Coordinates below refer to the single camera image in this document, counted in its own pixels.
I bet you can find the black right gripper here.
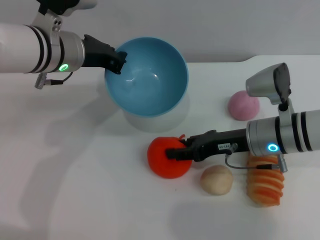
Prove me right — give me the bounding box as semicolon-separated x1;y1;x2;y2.
165;128;251;163

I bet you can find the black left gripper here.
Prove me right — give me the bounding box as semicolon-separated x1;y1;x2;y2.
81;34;128;75

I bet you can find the orange toy fruit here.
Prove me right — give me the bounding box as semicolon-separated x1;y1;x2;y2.
146;134;193;180

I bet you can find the blue bowl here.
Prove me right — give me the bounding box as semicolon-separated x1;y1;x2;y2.
104;36;189;118

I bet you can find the beige round bun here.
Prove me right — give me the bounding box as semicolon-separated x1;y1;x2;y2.
199;164;234;197

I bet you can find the pink round bun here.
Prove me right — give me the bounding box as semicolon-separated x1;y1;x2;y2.
227;90;261;122

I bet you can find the orange striped bread loaf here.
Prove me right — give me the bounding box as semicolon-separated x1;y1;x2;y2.
246;152;286;208

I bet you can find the grey right arm cable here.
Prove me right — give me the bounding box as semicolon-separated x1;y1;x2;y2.
224;142;288;174

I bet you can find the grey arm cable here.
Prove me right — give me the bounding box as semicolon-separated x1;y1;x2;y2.
224;142;288;174
34;71;75;89

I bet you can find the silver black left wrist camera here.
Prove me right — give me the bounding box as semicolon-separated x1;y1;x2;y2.
34;0;98;17

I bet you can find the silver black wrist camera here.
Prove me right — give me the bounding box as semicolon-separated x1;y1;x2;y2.
245;62;293;112
34;0;98;17

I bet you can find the grey left arm cable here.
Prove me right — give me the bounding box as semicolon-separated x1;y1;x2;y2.
34;71;75;89

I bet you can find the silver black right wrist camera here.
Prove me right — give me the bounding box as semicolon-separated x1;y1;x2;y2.
245;62;293;112

